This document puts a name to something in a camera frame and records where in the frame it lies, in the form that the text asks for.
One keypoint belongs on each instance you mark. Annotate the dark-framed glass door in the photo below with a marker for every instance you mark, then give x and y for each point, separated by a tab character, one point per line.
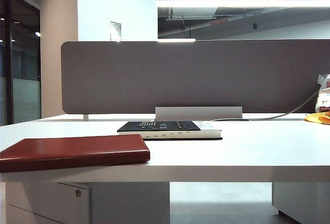
10	54

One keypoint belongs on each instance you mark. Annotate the long ceiling light strip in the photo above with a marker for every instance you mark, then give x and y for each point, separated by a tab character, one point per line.
232	3

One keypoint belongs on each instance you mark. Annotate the silver wall plate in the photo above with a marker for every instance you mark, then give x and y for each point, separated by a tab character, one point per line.
115	31

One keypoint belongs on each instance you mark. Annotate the round silver drawer lock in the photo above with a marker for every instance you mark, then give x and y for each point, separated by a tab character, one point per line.
77	193

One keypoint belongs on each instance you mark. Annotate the grey-brown desk partition panel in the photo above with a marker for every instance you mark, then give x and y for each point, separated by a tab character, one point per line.
180	79

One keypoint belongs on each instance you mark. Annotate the white drawer cabinet with lock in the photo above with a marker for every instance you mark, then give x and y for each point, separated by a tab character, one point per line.
116	203

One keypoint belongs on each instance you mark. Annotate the plain white cabinet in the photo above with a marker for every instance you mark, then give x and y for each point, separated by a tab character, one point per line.
304	200

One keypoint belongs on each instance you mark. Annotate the short ceiling light strip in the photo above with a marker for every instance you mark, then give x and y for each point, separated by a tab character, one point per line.
175	40

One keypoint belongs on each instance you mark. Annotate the white partition support bracket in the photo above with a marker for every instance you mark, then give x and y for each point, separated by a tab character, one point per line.
85	117

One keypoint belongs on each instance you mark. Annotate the black book with white print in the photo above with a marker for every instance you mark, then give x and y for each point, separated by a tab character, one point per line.
167	126

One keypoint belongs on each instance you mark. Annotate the red ceiling sign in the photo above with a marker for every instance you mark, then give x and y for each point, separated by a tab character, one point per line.
218	22

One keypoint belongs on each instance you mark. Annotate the red leather-cover book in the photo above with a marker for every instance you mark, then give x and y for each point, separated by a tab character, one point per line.
72	149

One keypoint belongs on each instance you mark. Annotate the cream snack package red band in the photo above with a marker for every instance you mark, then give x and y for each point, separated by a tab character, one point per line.
324	100

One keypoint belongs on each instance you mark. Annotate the small black ceiling device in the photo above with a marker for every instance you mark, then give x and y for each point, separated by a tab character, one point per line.
255	26

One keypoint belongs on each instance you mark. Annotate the clear plastic bag red print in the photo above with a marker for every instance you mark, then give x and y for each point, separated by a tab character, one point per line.
323	79

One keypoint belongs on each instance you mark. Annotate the yellow cloth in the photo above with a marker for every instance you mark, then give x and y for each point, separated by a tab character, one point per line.
318	118

